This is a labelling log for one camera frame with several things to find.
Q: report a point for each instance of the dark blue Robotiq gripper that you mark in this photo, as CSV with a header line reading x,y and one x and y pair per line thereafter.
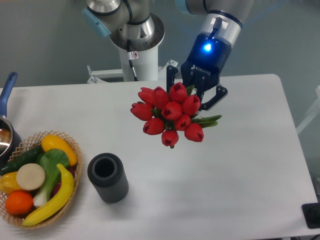
x,y
202,69

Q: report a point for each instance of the red tulip bouquet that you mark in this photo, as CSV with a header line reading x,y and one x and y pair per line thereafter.
x,y
166,113

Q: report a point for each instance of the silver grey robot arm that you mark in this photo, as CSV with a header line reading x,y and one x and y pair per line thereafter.
x,y
137,33

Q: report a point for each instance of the dark grey ribbed vase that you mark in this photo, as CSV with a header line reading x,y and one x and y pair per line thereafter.
x,y
106,172

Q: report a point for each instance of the red fruit in basket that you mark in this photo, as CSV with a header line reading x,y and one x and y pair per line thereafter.
x,y
57,187

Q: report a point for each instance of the yellow lemon squash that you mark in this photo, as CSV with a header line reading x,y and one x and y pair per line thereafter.
x,y
55,142

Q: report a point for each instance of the yellow banana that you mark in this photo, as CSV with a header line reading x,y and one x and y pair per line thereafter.
x,y
56,203

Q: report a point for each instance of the green bok choy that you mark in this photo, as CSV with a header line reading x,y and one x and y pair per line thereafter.
x,y
48,162

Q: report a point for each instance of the woven wicker basket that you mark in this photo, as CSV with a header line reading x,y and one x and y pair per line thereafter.
x,y
27,144

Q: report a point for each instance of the black device at edge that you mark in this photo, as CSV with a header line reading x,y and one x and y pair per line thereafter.
x,y
311,212

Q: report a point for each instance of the green cucumber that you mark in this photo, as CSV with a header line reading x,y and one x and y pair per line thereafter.
x,y
27,157

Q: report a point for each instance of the beige round disc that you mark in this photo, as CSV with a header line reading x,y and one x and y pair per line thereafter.
x,y
30,176

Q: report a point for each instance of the yellow bell pepper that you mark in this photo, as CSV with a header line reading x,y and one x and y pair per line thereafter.
x,y
9,184

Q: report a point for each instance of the orange fruit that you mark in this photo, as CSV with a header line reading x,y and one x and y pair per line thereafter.
x,y
19,202

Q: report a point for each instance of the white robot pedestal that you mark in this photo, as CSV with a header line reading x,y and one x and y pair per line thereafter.
x,y
143,63

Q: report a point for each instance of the white clamp bracket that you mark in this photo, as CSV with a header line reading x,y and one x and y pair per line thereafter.
x,y
104,76

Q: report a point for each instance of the blue handled saucepan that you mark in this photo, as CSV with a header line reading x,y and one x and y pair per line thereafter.
x,y
9,138

